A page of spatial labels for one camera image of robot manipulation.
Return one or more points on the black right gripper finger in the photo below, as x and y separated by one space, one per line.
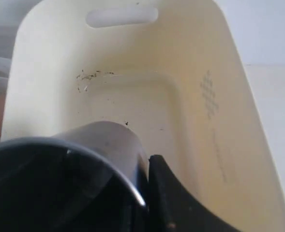
172 208

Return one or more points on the stainless steel cup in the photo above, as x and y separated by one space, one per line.
90 179

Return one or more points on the cream plastic storage bin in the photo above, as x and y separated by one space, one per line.
166 69

